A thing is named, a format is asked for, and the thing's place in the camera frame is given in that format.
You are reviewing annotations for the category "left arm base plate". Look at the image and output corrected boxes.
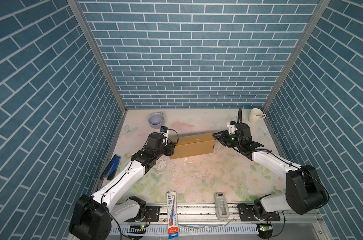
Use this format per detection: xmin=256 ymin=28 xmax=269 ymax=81
xmin=125 ymin=206 xmax=160 ymax=223

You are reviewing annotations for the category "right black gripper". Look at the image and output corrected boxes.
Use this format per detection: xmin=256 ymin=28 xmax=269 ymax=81
xmin=212 ymin=131 xmax=242 ymax=150

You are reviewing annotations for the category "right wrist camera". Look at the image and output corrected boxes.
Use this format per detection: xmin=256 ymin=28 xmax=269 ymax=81
xmin=227 ymin=121 xmax=237 ymax=135

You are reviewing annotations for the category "grey white remote device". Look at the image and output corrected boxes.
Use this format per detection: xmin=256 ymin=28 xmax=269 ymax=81
xmin=215 ymin=193 xmax=230 ymax=221

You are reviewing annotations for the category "aluminium front rail frame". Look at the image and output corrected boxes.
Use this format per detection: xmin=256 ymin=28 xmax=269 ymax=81
xmin=105 ymin=203 xmax=331 ymax=240

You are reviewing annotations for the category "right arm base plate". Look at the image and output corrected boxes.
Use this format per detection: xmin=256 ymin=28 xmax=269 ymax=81
xmin=237 ymin=203 xmax=281 ymax=222

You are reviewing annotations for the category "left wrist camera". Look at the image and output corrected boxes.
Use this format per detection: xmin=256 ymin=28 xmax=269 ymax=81
xmin=159 ymin=126 xmax=168 ymax=137

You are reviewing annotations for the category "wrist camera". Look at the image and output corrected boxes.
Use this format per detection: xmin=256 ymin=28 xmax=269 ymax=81
xmin=159 ymin=126 xmax=168 ymax=137
xmin=227 ymin=121 xmax=237 ymax=135

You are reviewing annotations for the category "blue stapler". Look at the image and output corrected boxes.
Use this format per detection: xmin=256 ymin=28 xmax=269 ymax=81
xmin=100 ymin=155 xmax=121 ymax=181

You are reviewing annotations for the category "brown cardboard box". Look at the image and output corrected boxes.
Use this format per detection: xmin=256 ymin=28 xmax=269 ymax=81
xmin=170 ymin=133 xmax=216 ymax=160

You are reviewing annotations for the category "white ceramic mug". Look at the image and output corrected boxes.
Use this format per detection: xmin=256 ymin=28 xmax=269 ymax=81
xmin=248 ymin=108 xmax=266 ymax=123

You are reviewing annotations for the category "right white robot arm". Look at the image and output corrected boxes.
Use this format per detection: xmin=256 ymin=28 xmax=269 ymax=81
xmin=213 ymin=121 xmax=330 ymax=220

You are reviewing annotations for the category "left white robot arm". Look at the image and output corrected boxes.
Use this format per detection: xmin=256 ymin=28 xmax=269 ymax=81
xmin=69 ymin=127 xmax=176 ymax=240

